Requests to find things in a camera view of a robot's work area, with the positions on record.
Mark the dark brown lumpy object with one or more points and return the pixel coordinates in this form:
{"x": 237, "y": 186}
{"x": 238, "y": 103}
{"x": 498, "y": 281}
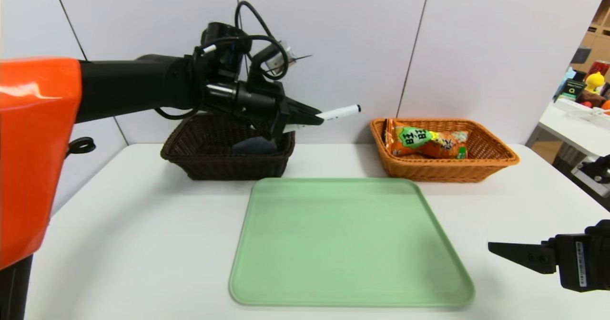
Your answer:
{"x": 588, "y": 98}

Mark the black box green logo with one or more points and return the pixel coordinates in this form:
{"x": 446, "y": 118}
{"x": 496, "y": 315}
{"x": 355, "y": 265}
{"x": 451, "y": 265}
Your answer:
{"x": 572, "y": 91}

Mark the green plastic tray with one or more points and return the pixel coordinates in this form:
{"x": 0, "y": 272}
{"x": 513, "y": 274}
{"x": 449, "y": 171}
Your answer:
{"x": 343, "y": 248}

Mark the small red fruit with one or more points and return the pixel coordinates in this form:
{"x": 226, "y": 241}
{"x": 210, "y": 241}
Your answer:
{"x": 585, "y": 105}

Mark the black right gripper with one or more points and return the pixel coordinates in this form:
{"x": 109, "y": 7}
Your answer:
{"x": 577, "y": 262}

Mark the white marker pen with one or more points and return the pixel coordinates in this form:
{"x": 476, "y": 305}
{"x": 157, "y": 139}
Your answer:
{"x": 340, "y": 112}

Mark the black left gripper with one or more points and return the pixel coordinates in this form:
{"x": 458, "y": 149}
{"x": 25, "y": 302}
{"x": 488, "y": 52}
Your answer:
{"x": 279, "y": 118}

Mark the light blue packet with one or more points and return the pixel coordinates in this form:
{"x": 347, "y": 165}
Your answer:
{"x": 564, "y": 79}

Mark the dark grey flat panel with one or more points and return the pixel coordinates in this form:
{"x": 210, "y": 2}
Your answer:
{"x": 579, "y": 56}

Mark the orange wicker basket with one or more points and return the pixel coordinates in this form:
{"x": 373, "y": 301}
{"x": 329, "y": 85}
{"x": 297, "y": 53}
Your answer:
{"x": 443, "y": 172}

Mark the orange snack bag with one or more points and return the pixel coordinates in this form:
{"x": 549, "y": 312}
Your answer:
{"x": 429, "y": 144}

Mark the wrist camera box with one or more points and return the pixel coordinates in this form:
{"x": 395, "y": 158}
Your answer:
{"x": 598, "y": 170}
{"x": 281, "y": 57}

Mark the wooden shelf unit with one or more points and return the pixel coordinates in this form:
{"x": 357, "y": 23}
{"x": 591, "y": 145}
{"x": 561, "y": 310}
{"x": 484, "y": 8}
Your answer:
{"x": 598, "y": 48}

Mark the white background table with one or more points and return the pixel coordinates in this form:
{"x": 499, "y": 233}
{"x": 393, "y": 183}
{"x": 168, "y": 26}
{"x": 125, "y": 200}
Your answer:
{"x": 567, "y": 129}

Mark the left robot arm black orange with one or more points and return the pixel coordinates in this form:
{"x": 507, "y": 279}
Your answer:
{"x": 38, "y": 158}

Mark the red can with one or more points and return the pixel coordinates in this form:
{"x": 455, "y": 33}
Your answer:
{"x": 598, "y": 68}

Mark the yellow plush toy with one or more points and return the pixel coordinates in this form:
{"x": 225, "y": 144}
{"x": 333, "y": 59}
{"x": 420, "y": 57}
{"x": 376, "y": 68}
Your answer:
{"x": 594, "y": 82}

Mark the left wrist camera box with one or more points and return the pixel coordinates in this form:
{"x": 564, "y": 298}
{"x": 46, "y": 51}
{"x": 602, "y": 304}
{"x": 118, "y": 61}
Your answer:
{"x": 281, "y": 57}

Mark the orange round fruit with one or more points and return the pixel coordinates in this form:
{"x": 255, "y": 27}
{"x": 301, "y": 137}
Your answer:
{"x": 606, "y": 107}

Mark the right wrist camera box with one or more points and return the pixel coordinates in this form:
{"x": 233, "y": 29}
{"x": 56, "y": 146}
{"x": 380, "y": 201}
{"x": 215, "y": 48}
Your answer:
{"x": 598, "y": 170}

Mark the dark brown wicker basket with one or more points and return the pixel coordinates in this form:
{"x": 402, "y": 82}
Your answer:
{"x": 214, "y": 167}

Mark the dark grey towel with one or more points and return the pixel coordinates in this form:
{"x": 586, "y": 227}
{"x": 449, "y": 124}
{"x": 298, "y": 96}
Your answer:
{"x": 255, "y": 146}

